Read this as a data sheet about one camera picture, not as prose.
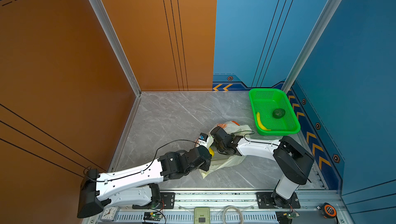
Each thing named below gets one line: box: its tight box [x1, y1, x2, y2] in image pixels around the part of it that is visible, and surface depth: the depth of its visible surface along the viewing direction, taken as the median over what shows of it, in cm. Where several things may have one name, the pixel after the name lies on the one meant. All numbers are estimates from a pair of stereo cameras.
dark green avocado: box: [272, 108, 286, 119], surface depth 104 cm
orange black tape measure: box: [316, 202, 338, 219], surface depth 70 cm
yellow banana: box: [256, 111, 272, 131], surface depth 101 cm
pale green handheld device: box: [193, 206, 211, 224], surface depth 70 cm
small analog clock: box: [100, 206, 120, 222], surface depth 70 cm
